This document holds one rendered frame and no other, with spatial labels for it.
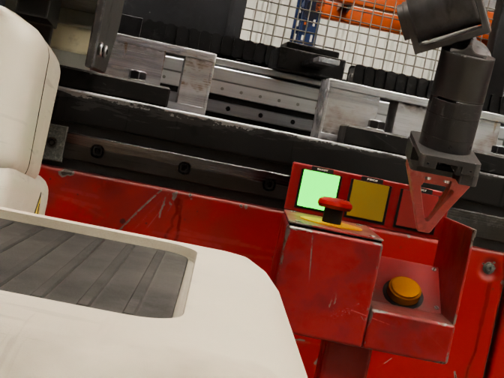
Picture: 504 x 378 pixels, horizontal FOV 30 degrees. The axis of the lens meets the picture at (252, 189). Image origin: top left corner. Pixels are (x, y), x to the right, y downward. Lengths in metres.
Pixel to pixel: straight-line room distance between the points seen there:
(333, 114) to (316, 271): 0.48
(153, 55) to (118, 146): 0.18
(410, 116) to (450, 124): 0.48
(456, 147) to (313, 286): 0.21
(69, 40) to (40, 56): 0.83
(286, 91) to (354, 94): 0.27
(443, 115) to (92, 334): 0.82
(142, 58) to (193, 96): 0.10
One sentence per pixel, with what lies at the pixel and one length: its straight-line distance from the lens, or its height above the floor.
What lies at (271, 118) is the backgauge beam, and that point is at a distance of 1.70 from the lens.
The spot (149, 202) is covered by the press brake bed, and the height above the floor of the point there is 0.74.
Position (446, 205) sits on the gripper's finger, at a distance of 1.05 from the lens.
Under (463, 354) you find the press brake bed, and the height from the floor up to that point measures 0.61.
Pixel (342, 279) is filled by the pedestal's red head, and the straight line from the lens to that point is 1.01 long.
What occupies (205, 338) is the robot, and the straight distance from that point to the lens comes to 0.22.
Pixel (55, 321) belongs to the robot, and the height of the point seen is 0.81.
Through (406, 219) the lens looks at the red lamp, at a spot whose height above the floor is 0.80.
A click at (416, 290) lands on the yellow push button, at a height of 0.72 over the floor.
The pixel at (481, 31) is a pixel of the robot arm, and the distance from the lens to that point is 1.00.
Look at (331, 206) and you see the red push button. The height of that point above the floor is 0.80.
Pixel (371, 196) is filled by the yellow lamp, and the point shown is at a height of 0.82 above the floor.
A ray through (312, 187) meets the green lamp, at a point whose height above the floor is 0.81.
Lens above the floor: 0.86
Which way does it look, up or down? 3 degrees down
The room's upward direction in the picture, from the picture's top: 11 degrees clockwise
